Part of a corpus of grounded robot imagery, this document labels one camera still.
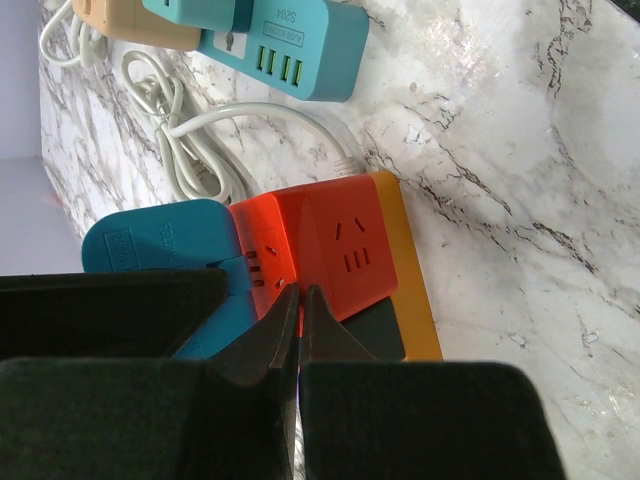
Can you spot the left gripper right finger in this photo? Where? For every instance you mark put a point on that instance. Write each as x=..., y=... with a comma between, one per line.
x=363, y=418

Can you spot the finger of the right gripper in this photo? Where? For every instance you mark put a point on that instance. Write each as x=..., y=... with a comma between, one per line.
x=136, y=314

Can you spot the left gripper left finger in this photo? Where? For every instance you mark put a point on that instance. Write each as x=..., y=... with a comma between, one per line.
x=228, y=417

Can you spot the black charger with cable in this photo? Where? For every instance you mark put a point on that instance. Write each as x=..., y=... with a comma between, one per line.
x=376, y=328

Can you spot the orange power strip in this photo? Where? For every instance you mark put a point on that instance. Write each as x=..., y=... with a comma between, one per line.
x=410, y=300

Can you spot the red cube socket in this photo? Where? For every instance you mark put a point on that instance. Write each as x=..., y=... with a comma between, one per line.
x=330, y=233

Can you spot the beige cube socket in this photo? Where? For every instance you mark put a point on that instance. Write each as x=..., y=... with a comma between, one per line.
x=129, y=20

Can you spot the teal power strip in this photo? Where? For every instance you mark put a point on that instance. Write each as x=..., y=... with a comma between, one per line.
x=310, y=50

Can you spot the small teal plug adapter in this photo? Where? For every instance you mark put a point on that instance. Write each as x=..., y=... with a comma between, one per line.
x=215, y=15

